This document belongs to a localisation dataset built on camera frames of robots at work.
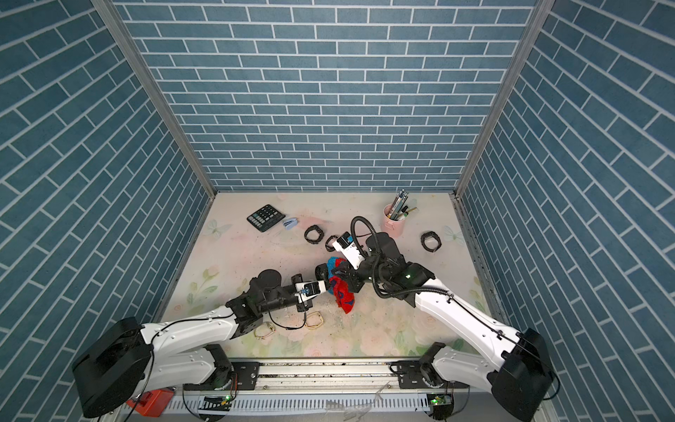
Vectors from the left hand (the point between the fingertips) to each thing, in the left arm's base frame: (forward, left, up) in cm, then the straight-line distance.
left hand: (332, 286), depth 76 cm
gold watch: (-10, +22, -15) cm, 28 cm away
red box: (-27, +44, -9) cm, 52 cm away
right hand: (+2, -2, +6) cm, 6 cm away
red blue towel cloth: (-1, -2, +4) cm, 4 cm away
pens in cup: (+32, -24, -2) cm, 40 cm away
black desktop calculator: (+36, +30, -13) cm, 48 cm away
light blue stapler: (+34, +19, -13) cm, 41 cm away
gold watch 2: (-5, +6, -15) cm, 17 cm away
